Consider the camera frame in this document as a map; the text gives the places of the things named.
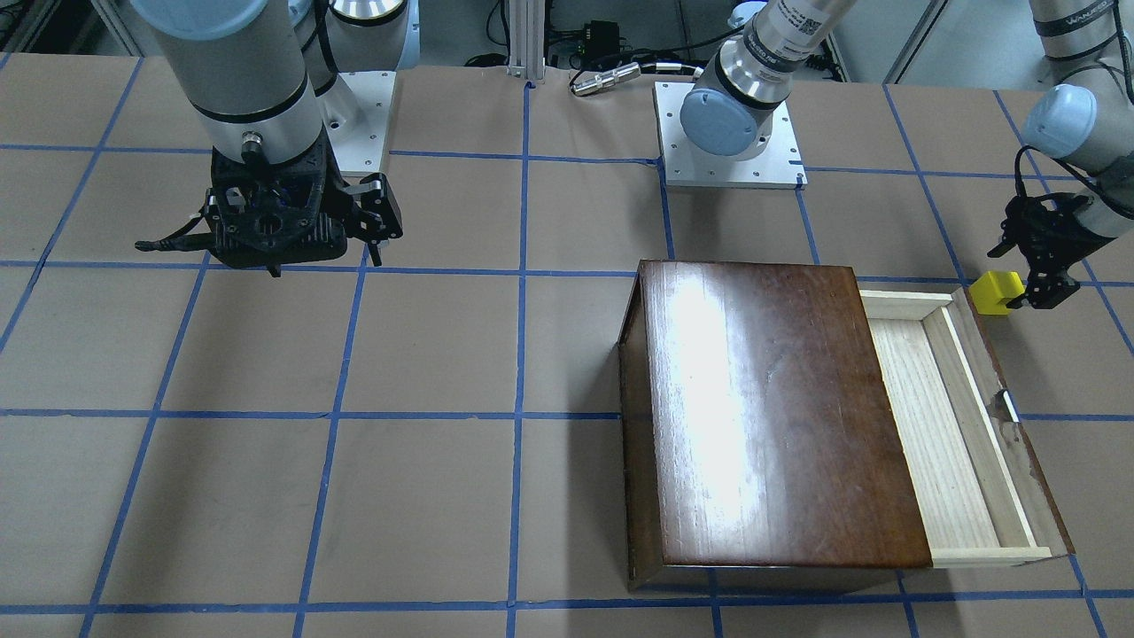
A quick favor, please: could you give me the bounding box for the dark wooden drawer cabinet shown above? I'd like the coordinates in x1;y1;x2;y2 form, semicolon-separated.
618;260;933;594

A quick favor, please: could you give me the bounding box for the black electronics box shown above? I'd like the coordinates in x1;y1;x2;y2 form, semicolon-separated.
579;19;621;63

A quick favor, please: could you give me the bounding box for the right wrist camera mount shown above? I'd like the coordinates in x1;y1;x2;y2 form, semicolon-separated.
135;131;344;277

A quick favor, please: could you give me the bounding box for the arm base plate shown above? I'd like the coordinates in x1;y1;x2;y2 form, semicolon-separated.
318;70;397;177
653;82;809;189

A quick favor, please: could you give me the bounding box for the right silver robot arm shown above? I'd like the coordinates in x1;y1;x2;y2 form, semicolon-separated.
133;1;420;277

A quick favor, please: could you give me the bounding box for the black cable bundle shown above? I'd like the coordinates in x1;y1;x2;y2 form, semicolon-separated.
465;0;754;76

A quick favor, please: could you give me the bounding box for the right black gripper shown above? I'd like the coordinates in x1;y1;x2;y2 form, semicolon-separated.
315;159;404;267

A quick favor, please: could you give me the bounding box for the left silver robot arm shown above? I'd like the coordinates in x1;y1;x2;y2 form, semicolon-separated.
678;1;1131;308

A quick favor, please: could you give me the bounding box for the yellow block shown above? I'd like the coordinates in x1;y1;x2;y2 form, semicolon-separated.
967;270;1026;316

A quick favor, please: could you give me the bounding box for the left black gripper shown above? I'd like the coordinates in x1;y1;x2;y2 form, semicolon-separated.
989;197;1112;311

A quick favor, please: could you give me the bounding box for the aluminium extrusion post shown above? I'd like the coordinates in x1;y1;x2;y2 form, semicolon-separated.
502;0;547;86

